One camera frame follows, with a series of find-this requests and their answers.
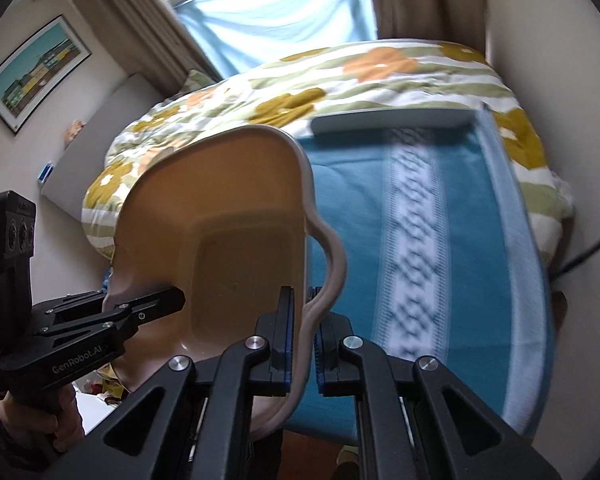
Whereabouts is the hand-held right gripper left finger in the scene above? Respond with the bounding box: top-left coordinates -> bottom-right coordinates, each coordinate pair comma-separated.
60,285 -> 298,480

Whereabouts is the blue patterned tablecloth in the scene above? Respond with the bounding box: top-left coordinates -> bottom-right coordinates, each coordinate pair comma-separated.
285,122 -> 531,446

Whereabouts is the small plush toy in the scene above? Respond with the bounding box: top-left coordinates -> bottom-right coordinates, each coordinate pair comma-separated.
64,119 -> 87,148

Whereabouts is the light blue table side guard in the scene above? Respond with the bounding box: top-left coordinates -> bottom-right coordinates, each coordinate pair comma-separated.
477,102 -> 556,436

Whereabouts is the grey headboard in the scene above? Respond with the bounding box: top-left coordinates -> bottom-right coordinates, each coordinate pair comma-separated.
39,72 -> 163,223

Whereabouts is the framed houses picture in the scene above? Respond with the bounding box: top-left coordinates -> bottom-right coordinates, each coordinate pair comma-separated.
0,14 -> 92,136

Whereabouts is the pink square bowl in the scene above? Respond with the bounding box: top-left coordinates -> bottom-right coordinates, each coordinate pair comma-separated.
101,125 -> 348,436

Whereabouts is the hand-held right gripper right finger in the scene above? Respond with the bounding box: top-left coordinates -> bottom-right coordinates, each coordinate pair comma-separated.
313,287 -> 561,480

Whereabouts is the light blue window cloth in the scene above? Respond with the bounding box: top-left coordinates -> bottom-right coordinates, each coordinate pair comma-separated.
172,0 -> 381,81

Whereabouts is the person's left hand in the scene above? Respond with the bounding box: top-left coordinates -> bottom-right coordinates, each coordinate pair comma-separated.
0,384 -> 87,455

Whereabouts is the floral striped duvet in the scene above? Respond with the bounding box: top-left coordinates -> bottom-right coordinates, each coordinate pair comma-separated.
80,37 -> 576,266

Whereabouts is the grey table edge guard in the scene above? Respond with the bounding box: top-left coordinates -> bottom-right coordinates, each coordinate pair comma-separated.
311,105 -> 477,136

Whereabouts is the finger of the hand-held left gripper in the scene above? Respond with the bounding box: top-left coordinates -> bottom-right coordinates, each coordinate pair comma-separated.
37,287 -> 187,356
30,290 -> 112,318

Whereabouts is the green patterned pillow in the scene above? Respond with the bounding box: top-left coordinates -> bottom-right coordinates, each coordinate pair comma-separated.
180,69 -> 222,98

